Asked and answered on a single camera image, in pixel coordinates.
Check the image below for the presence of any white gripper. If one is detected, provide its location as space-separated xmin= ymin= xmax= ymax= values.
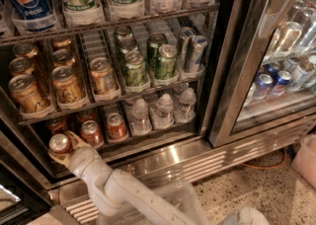
xmin=48 ymin=130 xmax=116 ymax=216

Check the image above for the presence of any red coke can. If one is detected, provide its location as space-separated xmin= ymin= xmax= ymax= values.
xmin=106 ymin=112 xmax=127 ymax=141
xmin=76 ymin=109 xmax=97 ymax=123
xmin=80 ymin=120 xmax=104 ymax=147
xmin=49 ymin=133 xmax=73 ymax=154
xmin=46 ymin=116 xmax=68 ymax=134

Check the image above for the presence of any gold can column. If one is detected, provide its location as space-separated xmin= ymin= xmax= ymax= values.
xmin=51 ymin=66 xmax=83 ymax=104
xmin=50 ymin=37 xmax=72 ymax=50
xmin=90 ymin=57 xmax=118 ymax=95
xmin=52 ymin=48 xmax=76 ymax=67

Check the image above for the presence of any gold can front left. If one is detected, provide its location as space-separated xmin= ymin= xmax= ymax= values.
xmin=8 ymin=74 xmax=50 ymax=113

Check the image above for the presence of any gold can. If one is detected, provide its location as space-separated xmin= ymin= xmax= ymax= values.
xmin=9 ymin=57 xmax=35 ymax=77
xmin=13 ymin=42 xmax=39 ymax=58
xmin=8 ymin=74 xmax=50 ymax=113

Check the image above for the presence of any gold can middle left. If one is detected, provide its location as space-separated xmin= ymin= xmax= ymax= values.
xmin=9 ymin=57 xmax=35 ymax=77

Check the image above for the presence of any green can front left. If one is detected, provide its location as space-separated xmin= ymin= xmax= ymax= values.
xmin=125 ymin=50 xmax=146 ymax=87

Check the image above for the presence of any green can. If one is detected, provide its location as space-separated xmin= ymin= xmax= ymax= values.
xmin=114 ymin=26 xmax=133 ymax=42
xmin=125 ymin=50 xmax=146 ymax=87
xmin=147 ymin=33 xmax=168 ymax=68
xmin=118 ymin=37 xmax=139 ymax=57
xmin=155 ymin=44 xmax=177 ymax=80

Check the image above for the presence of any gold can back left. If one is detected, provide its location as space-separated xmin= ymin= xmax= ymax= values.
xmin=13 ymin=42 xmax=39 ymax=58

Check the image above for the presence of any green can middle left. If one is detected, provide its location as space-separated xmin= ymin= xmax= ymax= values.
xmin=118 ymin=37 xmax=139 ymax=57

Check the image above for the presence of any green can front right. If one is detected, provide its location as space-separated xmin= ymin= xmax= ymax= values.
xmin=155 ymin=44 xmax=177 ymax=80

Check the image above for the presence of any green can back left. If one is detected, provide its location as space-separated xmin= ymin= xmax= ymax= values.
xmin=114 ymin=26 xmax=133 ymax=42

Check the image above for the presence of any green can back right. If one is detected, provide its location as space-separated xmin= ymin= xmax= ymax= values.
xmin=147 ymin=33 xmax=168 ymax=68

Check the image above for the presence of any slim silver blue can back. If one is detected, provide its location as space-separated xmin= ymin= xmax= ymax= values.
xmin=177 ymin=27 xmax=196 ymax=66

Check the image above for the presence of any slim silver blue can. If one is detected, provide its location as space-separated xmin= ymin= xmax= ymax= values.
xmin=177 ymin=27 xmax=196 ymax=66
xmin=185 ymin=36 xmax=208 ymax=73

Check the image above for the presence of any slim silver blue can front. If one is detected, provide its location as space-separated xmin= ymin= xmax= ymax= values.
xmin=185 ymin=36 xmax=208 ymax=73

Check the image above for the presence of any blue pepsi can left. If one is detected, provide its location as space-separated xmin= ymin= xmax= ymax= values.
xmin=254 ymin=73 xmax=273 ymax=99

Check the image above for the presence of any blue pepsi can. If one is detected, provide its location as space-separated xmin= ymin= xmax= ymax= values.
xmin=270 ymin=70 xmax=292 ymax=96
xmin=254 ymin=73 xmax=273 ymax=99
xmin=265 ymin=62 xmax=280 ymax=78

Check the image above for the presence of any glass fridge door right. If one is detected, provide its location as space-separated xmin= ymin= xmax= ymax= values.
xmin=207 ymin=0 xmax=315 ymax=148

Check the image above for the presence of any blue pepsi can back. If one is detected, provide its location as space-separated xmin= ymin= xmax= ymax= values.
xmin=265 ymin=62 xmax=280 ymax=78

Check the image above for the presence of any blue pepsi can right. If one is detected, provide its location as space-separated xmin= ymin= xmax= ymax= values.
xmin=270 ymin=70 xmax=292 ymax=96

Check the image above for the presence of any water bottle left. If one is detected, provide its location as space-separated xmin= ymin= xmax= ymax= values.
xmin=131 ymin=99 xmax=152 ymax=136

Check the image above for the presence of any water bottle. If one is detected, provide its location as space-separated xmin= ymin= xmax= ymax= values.
xmin=150 ymin=94 xmax=174 ymax=129
xmin=174 ymin=88 xmax=197 ymax=123
xmin=131 ymin=99 xmax=152 ymax=136

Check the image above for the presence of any water bottle middle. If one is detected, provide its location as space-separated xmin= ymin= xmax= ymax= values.
xmin=150 ymin=94 xmax=174 ymax=129

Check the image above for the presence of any clear plastic bin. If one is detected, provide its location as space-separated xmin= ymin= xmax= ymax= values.
xmin=96 ymin=180 xmax=208 ymax=225

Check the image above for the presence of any water bottle right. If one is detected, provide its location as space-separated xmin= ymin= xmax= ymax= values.
xmin=174 ymin=88 xmax=197 ymax=123

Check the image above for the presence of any pink plastic container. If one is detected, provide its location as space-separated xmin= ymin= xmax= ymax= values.
xmin=291 ymin=134 xmax=316 ymax=188

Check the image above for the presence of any orange cable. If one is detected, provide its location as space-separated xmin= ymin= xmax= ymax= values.
xmin=240 ymin=147 xmax=286 ymax=171

